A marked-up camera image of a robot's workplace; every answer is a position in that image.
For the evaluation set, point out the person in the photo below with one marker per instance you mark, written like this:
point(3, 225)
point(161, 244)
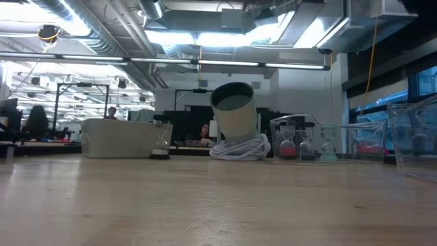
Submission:
point(205, 131)
point(112, 112)

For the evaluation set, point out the red sand timer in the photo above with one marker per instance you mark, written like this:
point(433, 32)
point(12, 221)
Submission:
point(287, 148)

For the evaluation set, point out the grey plastic bin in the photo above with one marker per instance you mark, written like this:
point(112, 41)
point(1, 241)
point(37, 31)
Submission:
point(119, 136)

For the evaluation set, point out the dark computer monitor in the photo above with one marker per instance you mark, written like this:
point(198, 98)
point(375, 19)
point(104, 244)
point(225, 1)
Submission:
point(12, 114)

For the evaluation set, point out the dark background table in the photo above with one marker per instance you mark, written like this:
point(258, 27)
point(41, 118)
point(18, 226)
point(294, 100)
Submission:
point(41, 149)

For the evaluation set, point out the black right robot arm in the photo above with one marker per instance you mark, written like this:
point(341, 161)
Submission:
point(421, 5)

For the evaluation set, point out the red flat object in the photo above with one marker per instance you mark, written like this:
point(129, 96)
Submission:
point(368, 148)

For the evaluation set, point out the clear plastic bin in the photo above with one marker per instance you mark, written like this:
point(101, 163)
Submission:
point(413, 136)
point(345, 136)

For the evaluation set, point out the black ceiling device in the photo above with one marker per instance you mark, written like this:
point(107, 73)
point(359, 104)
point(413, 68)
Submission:
point(48, 33)

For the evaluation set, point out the white ceiling unit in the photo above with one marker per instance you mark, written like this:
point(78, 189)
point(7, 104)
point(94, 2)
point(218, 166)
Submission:
point(396, 8)

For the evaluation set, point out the teal sand timer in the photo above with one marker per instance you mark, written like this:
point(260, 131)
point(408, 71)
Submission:
point(328, 150)

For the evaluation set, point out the black background rig frame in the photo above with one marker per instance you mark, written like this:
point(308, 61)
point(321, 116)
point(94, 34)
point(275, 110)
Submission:
point(199, 90)
point(82, 84)

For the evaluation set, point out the white sand timer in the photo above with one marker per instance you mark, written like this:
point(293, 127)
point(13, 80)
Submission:
point(160, 145)

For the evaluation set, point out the long linear ceiling light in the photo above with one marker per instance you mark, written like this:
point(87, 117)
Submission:
point(225, 63)

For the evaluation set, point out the black office chair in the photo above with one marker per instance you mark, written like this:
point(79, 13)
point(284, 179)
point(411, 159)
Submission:
point(35, 123)

